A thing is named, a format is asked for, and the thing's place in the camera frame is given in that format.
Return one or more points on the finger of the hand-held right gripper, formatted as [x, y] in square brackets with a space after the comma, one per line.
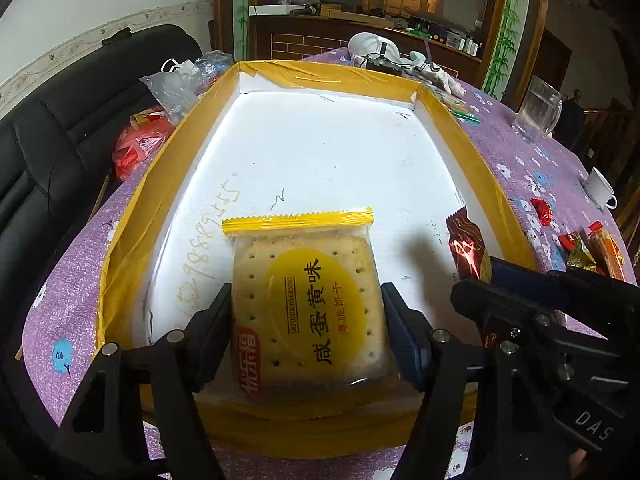
[520, 272]
[530, 315]

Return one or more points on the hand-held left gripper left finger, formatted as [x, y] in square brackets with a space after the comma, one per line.
[224, 320]

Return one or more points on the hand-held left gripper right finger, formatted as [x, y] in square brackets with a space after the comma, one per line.
[400, 330]

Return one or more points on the brown foil snack packet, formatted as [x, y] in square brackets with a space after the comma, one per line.
[467, 245]

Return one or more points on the yellow cracker packet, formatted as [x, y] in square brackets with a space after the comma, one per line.
[300, 300]

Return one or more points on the yellow taped white box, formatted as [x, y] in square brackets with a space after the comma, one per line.
[325, 150]

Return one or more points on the gold green candy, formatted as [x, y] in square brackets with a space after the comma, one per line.
[581, 256]

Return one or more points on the orange snack packet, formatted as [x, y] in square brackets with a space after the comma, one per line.
[606, 250]

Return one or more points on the white cup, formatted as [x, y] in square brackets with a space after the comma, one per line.
[597, 185]

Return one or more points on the purple floral tablecloth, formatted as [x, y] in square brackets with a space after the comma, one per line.
[505, 135]

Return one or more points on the glass mug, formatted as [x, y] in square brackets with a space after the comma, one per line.
[535, 110]

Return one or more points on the dark standing figure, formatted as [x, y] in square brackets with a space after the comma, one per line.
[572, 115]

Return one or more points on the green pen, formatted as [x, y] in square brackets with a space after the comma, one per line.
[465, 115]

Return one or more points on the red plastic bag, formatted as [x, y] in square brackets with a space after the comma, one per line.
[140, 147]

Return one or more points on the brown wooden door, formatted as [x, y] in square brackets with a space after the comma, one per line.
[556, 70]

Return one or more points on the white gloves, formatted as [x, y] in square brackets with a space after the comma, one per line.
[440, 77]

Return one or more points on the black leather sofa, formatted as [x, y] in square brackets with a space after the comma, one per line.
[50, 160]

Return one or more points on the clear plastic bag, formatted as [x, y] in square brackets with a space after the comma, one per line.
[175, 87]

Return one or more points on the white face mask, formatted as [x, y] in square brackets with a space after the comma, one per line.
[172, 64]

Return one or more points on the dark wooden cabinet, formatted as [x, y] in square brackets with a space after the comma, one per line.
[310, 35]

